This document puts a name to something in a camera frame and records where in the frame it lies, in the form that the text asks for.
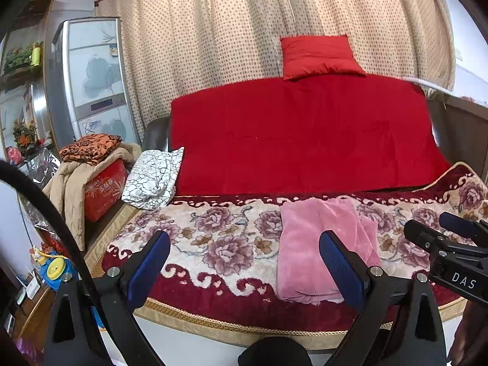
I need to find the white crackle-pattern pillow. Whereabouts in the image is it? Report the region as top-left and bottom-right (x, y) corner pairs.
(122, 147), (185, 211)

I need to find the orange black patterned cloth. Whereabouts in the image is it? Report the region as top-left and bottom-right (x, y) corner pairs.
(59, 133), (122, 166)

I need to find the beige blanket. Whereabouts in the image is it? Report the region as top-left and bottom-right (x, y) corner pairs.
(42, 142), (142, 251)

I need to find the red pillow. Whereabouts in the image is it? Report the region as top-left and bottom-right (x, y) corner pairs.
(280, 35), (366, 80)

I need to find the blue yellow toy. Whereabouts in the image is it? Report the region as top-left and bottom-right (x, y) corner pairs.
(33, 247), (79, 292)

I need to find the black cable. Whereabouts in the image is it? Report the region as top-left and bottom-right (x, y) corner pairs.
(0, 159), (108, 332)

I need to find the dark sofa frame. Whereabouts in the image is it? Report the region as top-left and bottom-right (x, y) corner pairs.
(142, 117), (171, 151)

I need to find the flower bouquet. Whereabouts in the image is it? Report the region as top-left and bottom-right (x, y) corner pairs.
(13, 120), (40, 158)

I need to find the beige dotted curtain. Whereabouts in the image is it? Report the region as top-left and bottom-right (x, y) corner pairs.
(94, 0), (456, 133)

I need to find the red quilt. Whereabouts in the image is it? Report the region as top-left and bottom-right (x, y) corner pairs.
(170, 74), (448, 196)

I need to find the person's right hand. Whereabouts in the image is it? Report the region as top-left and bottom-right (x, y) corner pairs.
(447, 302), (488, 366)

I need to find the floral plush blanket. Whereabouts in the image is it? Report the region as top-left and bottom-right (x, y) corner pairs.
(85, 163), (487, 350)

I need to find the red gift box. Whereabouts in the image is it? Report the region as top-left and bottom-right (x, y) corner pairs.
(84, 160), (127, 222)

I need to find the silver floral refrigerator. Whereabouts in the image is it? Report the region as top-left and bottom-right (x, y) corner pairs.
(47, 16), (141, 149)

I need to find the pink corduroy jacket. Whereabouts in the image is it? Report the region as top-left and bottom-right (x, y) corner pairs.
(276, 198), (380, 305)

